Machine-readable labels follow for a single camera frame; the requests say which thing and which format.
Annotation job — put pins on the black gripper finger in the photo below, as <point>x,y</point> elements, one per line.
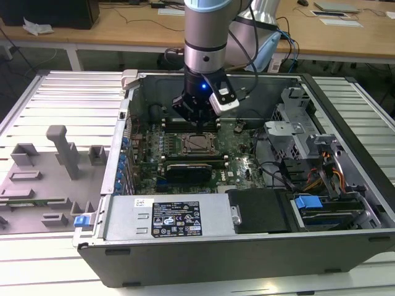
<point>185,109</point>
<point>210,114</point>

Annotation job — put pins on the silver square CPU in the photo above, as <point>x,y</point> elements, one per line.
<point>200,143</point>

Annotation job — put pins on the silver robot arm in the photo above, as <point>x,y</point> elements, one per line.
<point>205,34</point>

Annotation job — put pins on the CPU socket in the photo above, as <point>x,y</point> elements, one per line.
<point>185,149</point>

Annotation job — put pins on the blue expansion slot clip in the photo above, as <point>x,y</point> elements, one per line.
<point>125,143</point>
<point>118,183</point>
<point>123,161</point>

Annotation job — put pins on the black flat drive cover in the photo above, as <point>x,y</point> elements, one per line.
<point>259,209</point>

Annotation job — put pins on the black round plastic part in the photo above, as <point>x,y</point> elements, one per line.
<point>156,112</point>

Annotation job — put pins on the round coin battery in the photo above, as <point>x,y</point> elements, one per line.
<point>239,128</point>

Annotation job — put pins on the black graphics card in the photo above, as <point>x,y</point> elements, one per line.
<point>188,174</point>

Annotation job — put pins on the green motherboard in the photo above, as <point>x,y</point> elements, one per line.
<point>243,172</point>

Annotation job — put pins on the white keyboard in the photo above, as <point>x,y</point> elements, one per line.
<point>169,11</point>

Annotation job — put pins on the pale blue teach pendant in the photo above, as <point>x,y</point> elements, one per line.
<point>268,47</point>

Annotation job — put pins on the wooden desk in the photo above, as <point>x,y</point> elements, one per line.
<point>129,32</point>

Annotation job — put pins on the silver metal drive cage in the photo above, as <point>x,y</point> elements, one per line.
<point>296,101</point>

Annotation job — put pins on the black power adapter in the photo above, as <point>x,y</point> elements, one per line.
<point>158,5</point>

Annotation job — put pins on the grey power supply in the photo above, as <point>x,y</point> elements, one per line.
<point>123,220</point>

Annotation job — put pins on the hard disk in blue carrier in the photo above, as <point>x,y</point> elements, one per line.
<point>308,205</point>

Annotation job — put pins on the black computer mouse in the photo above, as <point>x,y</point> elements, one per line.
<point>302,2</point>

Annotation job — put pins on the black open PC case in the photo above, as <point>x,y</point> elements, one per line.
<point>216,262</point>

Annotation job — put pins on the blue plastic case latch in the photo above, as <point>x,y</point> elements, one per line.
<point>81,221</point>

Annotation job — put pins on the grey parts rack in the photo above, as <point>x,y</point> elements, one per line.
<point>52,188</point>

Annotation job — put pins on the white flat device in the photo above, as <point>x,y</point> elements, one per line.
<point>341,22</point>

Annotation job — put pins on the black box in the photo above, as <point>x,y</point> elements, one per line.
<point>49,13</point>

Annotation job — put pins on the grey laptop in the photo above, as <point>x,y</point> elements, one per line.
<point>336,6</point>

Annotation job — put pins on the crumpled white paper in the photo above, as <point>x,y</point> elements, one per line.
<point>37,27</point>

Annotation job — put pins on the green RAM stick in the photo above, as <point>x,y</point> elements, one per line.
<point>27,203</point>

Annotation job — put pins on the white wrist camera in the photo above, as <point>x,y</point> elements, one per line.
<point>225,98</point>

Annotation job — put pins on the grey metal bracket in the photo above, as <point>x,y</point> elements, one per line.
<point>277,132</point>

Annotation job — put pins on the metal disk bay frame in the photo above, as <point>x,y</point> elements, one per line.
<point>324,139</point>

